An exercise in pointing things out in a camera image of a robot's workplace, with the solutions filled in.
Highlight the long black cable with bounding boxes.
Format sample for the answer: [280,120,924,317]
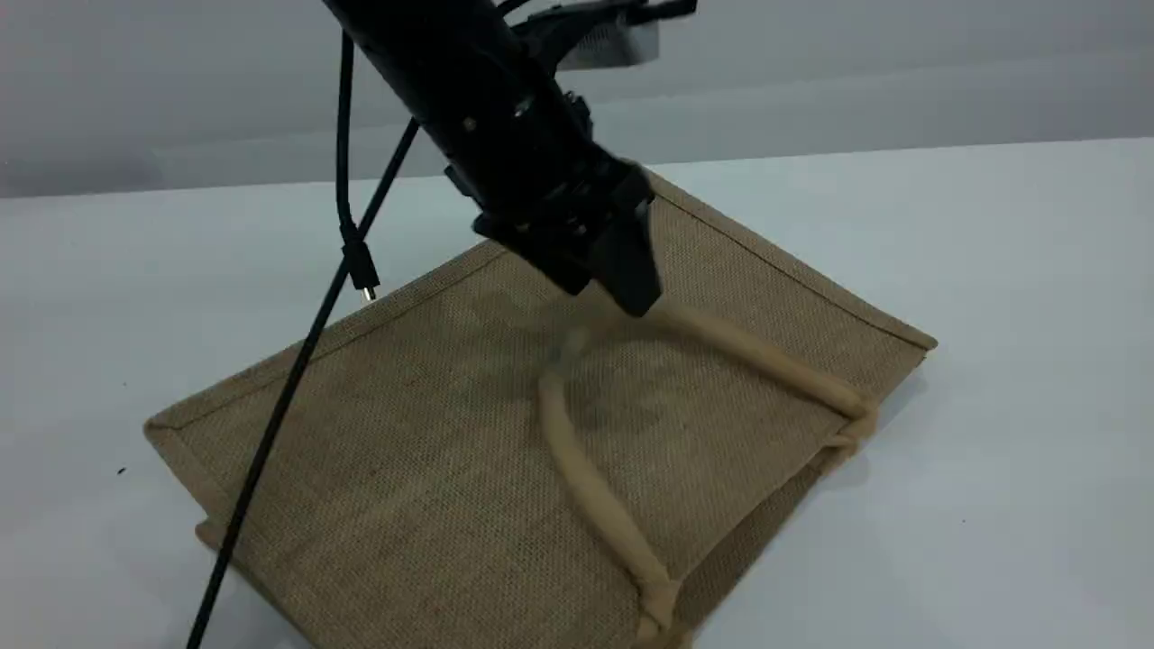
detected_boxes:
[185,117,425,649]

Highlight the black cable with USB plug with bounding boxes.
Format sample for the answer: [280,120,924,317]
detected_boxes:
[335,32,380,303]

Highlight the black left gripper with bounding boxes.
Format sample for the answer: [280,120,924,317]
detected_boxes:
[446,90,664,318]

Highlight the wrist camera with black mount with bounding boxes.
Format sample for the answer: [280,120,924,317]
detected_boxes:
[514,0,700,71]

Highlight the brown jute bag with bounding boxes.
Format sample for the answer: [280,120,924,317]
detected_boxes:
[144,167,939,649]

